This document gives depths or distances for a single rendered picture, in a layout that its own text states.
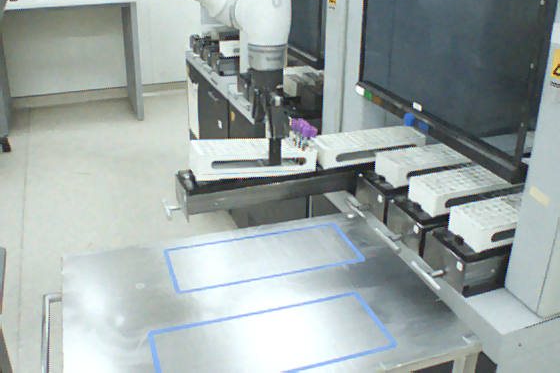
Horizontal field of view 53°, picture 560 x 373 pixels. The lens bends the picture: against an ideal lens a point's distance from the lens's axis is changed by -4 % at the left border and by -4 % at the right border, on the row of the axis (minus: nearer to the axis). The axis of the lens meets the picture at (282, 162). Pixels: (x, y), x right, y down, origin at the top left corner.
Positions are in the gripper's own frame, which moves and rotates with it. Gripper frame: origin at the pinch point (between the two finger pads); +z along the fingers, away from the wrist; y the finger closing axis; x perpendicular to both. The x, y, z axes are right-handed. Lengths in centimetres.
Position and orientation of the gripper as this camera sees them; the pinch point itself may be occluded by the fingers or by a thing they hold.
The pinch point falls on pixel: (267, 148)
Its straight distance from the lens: 142.5
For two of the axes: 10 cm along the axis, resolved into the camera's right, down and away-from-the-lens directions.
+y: 3.6, 3.7, -8.5
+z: -0.1, 9.2, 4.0
